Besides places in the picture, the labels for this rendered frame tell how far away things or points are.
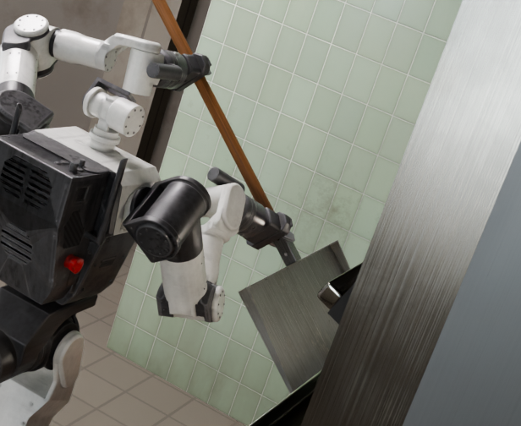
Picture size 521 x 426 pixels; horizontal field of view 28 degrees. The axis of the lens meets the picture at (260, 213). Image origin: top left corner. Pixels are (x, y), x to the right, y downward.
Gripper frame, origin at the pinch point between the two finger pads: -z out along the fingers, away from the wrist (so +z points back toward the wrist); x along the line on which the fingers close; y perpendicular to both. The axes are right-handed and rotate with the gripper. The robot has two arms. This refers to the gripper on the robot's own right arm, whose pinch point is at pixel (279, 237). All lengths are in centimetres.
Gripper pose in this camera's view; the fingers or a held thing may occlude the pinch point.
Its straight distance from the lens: 254.4
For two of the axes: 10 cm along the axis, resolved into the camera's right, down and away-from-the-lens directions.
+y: -1.3, -8.2, 5.6
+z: -6.1, -3.8, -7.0
